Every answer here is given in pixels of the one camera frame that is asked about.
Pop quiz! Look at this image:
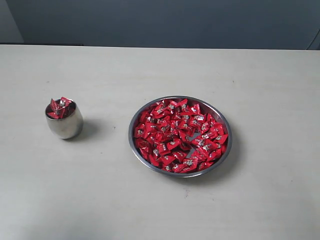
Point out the red candy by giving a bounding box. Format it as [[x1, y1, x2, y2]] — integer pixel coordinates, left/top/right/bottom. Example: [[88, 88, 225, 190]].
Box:
[[59, 97, 73, 118], [47, 99, 66, 120]]

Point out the pile of red wrapped candies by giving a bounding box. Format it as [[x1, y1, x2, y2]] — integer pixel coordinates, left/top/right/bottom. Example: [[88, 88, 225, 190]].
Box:
[[132, 98, 229, 174]]

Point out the round steel plate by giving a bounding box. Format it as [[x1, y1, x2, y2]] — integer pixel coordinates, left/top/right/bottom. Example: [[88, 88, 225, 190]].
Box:
[[128, 95, 233, 179]]

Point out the shiny steel cup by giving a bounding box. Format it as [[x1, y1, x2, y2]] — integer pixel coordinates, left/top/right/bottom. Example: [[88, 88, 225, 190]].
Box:
[[44, 98, 84, 140]]

